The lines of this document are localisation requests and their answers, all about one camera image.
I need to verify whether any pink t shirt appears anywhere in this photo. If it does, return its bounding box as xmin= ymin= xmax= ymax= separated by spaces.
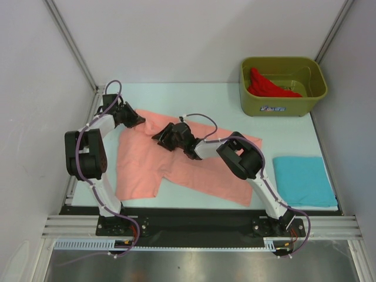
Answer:
xmin=116 ymin=109 xmax=253 ymax=206

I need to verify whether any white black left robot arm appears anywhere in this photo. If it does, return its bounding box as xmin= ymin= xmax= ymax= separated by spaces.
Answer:
xmin=64 ymin=93 xmax=146 ymax=237

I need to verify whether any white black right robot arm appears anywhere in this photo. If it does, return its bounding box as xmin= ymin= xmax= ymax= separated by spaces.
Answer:
xmin=152 ymin=122 xmax=298 ymax=237

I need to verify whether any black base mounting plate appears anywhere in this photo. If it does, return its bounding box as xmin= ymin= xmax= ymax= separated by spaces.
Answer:
xmin=58 ymin=206 xmax=344 ymax=248

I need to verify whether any red t shirt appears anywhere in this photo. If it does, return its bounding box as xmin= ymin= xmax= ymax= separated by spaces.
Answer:
xmin=247 ymin=68 xmax=302 ymax=98

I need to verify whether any olive green plastic bin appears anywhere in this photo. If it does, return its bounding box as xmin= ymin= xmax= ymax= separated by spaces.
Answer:
xmin=239 ymin=56 xmax=328 ymax=117

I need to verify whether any folded blue t shirt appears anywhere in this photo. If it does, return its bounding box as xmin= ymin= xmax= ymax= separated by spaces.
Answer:
xmin=273 ymin=156 xmax=338 ymax=209

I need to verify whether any left aluminium corner post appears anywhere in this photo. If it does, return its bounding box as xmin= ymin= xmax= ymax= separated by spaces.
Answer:
xmin=42 ymin=0 xmax=99 ymax=93

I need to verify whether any aluminium corner post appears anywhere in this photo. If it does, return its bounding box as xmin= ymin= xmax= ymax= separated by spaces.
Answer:
xmin=42 ymin=0 xmax=99 ymax=93
xmin=314 ymin=0 xmax=355 ymax=64

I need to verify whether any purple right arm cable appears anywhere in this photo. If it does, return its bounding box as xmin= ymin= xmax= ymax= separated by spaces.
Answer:
xmin=179 ymin=113 xmax=312 ymax=259

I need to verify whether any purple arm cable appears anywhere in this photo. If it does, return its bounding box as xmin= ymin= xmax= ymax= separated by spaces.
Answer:
xmin=57 ymin=79 xmax=142 ymax=267
xmin=179 ymin=113 xmax=312 ymax=259

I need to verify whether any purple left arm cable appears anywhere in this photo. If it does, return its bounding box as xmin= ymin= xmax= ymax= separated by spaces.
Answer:
xmin=57 ymin=79 xmax=142 ymax=267

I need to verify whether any aluminium front frame rail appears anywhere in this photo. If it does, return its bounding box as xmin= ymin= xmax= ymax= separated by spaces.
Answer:
xmin=42 ymin=215 xmax=362 ymax=240

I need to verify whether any white slotted cable duct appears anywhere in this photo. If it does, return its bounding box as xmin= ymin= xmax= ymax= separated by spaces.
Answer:
xmin=53 ymin=239 xmax=282 ymax=252

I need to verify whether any right aluminium corner post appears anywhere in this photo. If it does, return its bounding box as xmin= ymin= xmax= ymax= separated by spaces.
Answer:
xmin=314 ymin=0 xmax=355 ymax=64

